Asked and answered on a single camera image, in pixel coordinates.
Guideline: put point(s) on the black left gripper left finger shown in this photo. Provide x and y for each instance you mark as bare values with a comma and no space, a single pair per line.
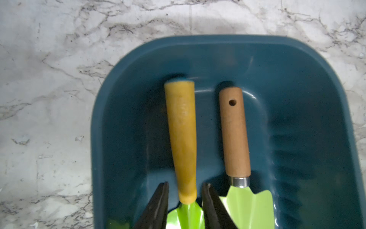
155,214

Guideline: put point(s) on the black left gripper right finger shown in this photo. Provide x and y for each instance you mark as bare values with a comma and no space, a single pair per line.
215,213

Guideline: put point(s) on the green shovel wooden handle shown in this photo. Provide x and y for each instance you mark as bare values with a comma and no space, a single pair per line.
247,210

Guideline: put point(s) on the green trowel yellow foam handle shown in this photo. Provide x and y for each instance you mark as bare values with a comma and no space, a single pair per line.
181,114

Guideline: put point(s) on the teal plastic storage box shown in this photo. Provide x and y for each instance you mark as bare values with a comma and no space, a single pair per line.
300,133

